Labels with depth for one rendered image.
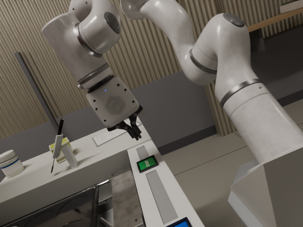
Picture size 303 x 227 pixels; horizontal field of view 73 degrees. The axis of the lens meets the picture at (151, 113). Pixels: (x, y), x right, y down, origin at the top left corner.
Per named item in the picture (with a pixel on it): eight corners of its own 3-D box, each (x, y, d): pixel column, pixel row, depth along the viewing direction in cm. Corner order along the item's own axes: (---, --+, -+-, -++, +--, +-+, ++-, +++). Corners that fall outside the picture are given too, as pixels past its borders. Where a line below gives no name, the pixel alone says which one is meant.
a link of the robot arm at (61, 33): (115, 57, 51) (88, 74, 55) (81, 6, 47) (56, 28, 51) (99, 67, 44) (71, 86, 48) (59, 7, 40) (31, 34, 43)
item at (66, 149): (61, 174, 70) (42, 141, 67) (63, 169, 74) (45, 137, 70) (78, 167, 71) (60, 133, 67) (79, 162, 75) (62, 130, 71)
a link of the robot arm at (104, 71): (74, 84, 45) (82, 96, 46) (107, 62, 46) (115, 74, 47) (78, 81, 53) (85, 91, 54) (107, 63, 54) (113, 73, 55)
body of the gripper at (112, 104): (78, 93, 46) (107, 132, 50) (116, 68, 47) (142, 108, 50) (81, 89, 53) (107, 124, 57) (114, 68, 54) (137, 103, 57)
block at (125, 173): (111, 186, 69) (107, 179, 68) (111, 180, 72) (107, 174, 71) (133, 176, 70) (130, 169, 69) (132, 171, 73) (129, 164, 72)
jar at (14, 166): (3, 180, 84) (-10, 161, 81) (11, 172, 91) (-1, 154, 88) (20, 173, 85) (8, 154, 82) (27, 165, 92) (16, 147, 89)
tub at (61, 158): (57, 165, 80) (49, 150, 78) (56, 159, 86) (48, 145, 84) (76, 155, 83) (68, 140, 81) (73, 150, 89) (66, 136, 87)
